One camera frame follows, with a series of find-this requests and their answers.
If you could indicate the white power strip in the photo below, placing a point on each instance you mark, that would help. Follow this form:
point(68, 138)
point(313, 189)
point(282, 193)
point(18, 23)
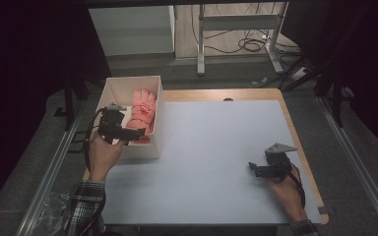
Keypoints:
point(298, 73)

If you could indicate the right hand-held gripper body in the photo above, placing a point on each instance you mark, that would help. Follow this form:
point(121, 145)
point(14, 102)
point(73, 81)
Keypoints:
point(278, 163)

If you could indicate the dark metal stand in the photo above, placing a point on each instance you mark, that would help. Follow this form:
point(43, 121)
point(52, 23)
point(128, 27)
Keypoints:
point(69, 105)
point(336, 98)

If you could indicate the person's right hand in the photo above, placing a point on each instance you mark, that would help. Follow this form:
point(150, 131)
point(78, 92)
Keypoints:
point(290, 195)

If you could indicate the black tape strip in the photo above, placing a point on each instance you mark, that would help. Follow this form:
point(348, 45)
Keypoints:
point(323, 210)

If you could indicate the metal floor rail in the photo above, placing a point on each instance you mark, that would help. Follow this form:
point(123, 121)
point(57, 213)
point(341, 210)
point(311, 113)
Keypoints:
point(50, 173)
point(357, 167)

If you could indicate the pink glove with red label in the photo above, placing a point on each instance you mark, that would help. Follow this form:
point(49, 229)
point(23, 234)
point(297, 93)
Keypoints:
point(142, 109)

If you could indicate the white box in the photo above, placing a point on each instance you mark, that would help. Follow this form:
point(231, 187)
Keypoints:
point(121, 88)

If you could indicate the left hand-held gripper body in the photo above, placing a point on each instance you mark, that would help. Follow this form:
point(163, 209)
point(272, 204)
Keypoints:
point(111, 124)

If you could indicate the light blue table mat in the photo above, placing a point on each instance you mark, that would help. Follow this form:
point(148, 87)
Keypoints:
point(210, 170)

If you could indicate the clear plastic bag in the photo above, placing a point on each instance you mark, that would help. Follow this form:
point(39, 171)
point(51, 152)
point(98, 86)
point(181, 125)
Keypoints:
point(54, 209)

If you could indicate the person's left hand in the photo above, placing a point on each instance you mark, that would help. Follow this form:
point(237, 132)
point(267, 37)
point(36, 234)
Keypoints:
point(101, 157)

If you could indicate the white cabinet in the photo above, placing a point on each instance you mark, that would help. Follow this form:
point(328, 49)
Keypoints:
point(131, 31)

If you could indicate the grey metal desk frame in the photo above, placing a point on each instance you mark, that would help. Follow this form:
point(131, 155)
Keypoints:
point(239, 22)

